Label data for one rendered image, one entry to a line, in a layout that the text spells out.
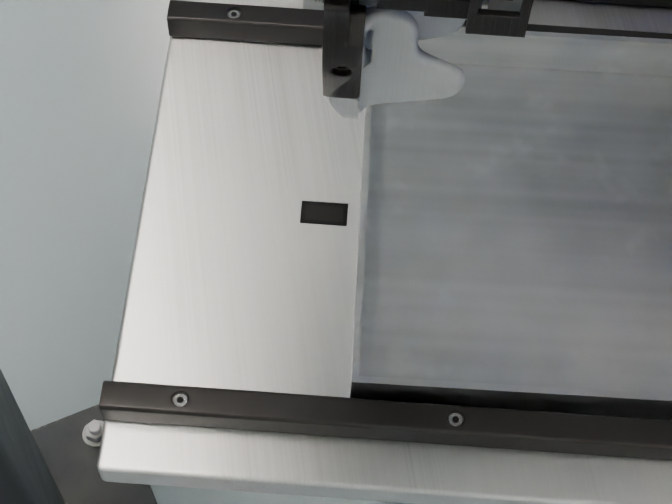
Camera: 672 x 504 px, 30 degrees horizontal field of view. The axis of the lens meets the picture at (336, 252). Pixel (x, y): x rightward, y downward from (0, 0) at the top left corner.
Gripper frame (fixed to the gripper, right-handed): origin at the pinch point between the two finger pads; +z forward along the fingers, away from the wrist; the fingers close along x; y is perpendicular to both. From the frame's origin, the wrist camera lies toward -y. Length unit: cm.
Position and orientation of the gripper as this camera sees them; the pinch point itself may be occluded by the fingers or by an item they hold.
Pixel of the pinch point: (337, 91)
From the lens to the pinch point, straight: 57.6
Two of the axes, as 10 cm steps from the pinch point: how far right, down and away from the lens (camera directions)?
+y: 10.0, 0.7, -0.1
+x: 0.6, -8.6, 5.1
